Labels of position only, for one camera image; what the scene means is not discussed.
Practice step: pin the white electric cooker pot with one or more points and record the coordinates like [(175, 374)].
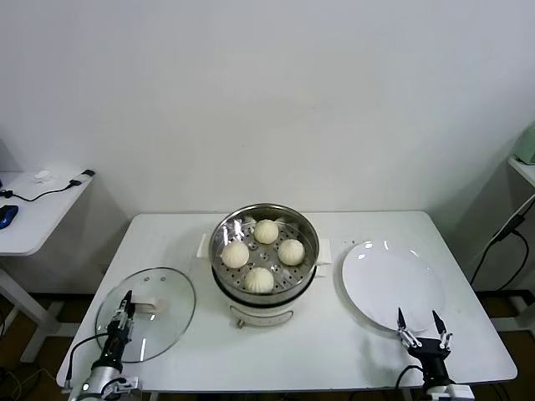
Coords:
[(259, 313)]

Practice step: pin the blue computer mouse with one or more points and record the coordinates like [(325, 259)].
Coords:
[(8, 215)]

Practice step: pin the stainless steel steamer basket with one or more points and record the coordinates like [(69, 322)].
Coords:
[(301, 271)]

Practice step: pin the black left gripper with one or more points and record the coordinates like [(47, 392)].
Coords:
[(118, 346)]

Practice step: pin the white round plate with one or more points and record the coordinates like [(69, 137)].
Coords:
[(388, 284)]

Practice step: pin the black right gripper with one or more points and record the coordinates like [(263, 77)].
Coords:
[(434, 359)]

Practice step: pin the white steamed baozi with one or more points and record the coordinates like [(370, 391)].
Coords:
[(259, 280), (235, 255), (291, 252), (266, 231)]

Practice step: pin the white side desk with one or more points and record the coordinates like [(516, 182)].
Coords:
[(42, 225)]

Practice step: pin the pale green appliance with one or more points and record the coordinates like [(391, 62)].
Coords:
[(527, 146)]

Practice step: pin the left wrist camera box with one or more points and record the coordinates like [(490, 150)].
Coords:
[(125, 384)]

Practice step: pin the white crumpled tissue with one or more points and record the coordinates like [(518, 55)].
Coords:
[(44, 175)]

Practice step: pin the glass pot lid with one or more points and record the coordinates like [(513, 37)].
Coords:
[(167, 301)]

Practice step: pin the white black adapter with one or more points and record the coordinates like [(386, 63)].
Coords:
[(88, 173)]

